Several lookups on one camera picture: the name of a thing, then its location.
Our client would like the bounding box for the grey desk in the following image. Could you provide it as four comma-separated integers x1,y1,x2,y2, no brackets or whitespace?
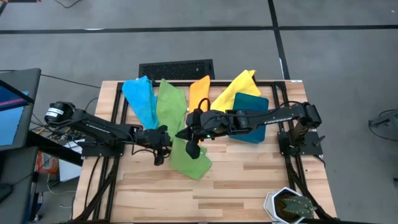
0,146,39,224

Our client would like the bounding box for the black floor vent grille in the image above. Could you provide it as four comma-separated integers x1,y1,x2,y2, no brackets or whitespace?
138,58,215,81

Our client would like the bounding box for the yellow microfiber towel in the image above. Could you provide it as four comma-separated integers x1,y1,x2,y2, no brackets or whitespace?
210,69,262,113

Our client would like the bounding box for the green cactus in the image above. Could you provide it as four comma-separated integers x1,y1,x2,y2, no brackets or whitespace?
281,195,318,219

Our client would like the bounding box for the black aluminium table frame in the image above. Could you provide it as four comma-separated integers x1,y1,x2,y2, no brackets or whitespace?
73,80,343,224

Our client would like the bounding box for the blue microfiber towel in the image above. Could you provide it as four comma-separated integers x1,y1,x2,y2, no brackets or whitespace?
121,75,159,131

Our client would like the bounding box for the teal plastic bin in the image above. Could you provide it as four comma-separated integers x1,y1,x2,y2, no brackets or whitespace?
228,92,270,144

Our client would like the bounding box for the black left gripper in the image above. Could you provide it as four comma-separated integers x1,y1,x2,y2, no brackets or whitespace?
136,125,177,167

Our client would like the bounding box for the white hexagonal plant pot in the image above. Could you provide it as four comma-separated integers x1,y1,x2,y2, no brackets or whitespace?
263,186,315,224

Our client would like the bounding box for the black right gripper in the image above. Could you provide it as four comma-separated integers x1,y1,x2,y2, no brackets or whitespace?
175,108,233,160

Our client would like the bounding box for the white box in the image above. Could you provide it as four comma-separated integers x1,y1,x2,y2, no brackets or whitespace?
58,157,82,182

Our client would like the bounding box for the orange microfiber towel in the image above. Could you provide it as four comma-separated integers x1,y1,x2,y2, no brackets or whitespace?
188,75,211,114

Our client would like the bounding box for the orange cardboard box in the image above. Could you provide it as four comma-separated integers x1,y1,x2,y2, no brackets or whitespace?
36,151,59,175

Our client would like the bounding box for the grey monitor with blue screen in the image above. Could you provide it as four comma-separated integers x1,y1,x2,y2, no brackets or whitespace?
0,68,42,152

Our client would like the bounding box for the green microfiber towel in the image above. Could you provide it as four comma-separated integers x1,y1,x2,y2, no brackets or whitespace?
155,78,213,181

